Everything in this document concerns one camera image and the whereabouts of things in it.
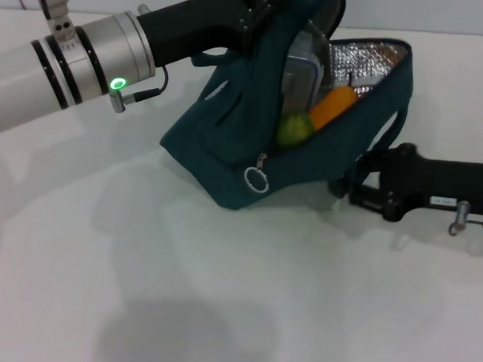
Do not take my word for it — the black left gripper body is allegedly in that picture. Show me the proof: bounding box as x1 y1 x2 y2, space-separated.
134 0 251 72

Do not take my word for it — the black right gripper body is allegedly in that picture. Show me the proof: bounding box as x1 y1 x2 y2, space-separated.
377 141 483 225

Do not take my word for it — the dark teal fabric bag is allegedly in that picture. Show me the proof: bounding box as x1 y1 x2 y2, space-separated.
157 0 419 219

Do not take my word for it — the orange yellow pear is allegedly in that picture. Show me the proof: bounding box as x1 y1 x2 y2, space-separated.
306 71 360 135

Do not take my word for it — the clear plastic lidded container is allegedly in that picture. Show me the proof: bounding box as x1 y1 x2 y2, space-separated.
280 20 337 118

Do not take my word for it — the green cucumber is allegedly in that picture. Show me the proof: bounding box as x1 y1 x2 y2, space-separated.
274 111 314 148

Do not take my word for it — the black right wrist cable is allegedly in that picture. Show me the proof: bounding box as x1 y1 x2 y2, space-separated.
447 199 483 239

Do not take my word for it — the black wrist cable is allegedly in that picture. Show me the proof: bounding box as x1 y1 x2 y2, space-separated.
447 199 483 239
110 62 171 115

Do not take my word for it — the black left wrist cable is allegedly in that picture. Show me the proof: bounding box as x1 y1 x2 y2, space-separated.
110 62 171 115

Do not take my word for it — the metal zipper pull ring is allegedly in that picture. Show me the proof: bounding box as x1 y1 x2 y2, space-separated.
244 152 272 195

